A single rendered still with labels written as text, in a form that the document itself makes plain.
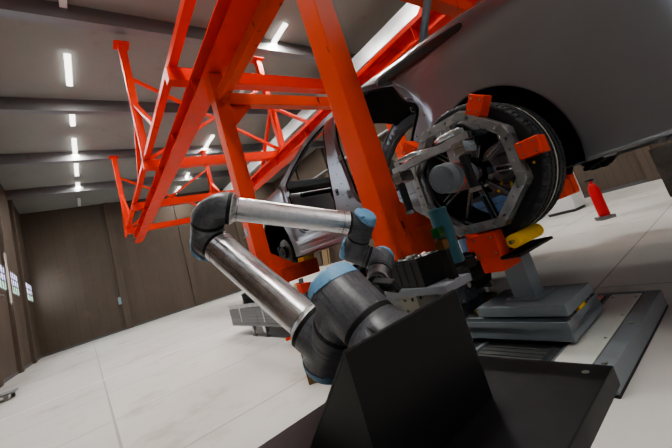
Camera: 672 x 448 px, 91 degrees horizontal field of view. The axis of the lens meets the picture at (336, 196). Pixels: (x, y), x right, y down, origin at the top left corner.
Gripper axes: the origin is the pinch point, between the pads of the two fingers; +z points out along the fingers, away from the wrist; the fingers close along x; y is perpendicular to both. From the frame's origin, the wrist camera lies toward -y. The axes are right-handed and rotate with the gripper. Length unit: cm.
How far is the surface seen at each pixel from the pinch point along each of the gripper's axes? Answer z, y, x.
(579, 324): -41, -39, -70
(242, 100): -272, 143, 145
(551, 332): -37, -30, -66
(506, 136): -68, -59, 3
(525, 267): -62, -32, -53
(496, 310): -52, -12, -60
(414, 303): -33.3, 5.9, -24.8
